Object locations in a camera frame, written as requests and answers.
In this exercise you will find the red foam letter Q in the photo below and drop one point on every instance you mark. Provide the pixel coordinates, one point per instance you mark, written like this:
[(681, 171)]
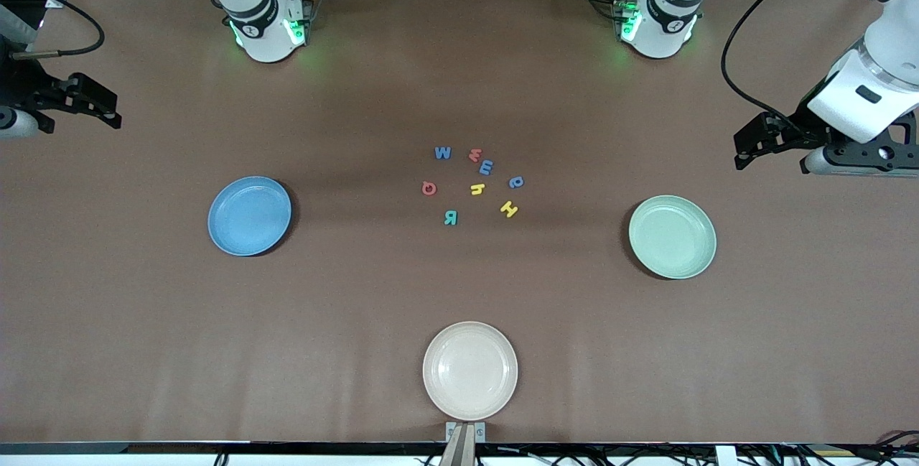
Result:
[(428, 188)]

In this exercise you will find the small red foam letter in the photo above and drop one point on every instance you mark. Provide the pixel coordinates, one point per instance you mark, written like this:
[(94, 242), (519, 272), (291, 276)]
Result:
[(474, 155)]

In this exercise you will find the round blue foam letter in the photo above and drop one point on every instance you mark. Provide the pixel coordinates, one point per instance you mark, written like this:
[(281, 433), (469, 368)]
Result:
[(515, 182)]

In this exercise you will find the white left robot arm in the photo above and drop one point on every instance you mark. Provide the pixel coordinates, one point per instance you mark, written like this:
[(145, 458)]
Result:
[(664, 21)]

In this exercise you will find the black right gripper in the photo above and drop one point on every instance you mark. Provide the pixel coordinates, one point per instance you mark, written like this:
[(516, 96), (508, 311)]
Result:
[(21, 87)]

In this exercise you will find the teal foam letter R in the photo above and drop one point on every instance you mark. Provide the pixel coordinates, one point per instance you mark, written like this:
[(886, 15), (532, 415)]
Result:
[(450, 217)]

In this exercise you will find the blue plate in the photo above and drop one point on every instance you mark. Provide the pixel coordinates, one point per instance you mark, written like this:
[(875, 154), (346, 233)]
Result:
[(249, 216)]

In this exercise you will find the beige plate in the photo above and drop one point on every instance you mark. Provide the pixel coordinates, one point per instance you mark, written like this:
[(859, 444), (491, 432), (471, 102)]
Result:
[(470, 370)]

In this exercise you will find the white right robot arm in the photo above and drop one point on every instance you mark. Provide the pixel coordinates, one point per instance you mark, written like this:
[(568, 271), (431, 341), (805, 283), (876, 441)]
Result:
[(251, 14)]

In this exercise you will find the blue foam letter W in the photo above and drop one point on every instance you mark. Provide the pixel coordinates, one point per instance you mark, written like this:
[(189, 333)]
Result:
[(443, 153)]

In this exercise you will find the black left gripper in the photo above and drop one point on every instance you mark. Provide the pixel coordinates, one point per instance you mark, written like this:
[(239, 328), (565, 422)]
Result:
[(803, 130)]

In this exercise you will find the blue foam letter m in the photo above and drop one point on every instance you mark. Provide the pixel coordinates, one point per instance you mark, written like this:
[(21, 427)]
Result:
[(485, 167)]

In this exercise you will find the metal table edge bracket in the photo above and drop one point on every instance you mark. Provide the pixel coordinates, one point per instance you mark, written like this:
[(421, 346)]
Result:
[(465, 434)]

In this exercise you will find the yellow foam uppercase H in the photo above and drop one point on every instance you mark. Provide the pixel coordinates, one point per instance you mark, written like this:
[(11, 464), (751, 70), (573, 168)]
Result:
[(509, 209)]

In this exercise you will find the green plate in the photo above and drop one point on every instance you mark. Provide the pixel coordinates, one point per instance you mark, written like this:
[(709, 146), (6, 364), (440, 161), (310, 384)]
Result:
[(672, 236)]

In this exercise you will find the yellow foam lowercase h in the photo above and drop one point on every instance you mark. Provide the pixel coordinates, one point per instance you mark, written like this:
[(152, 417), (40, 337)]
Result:
[(478, 189)]

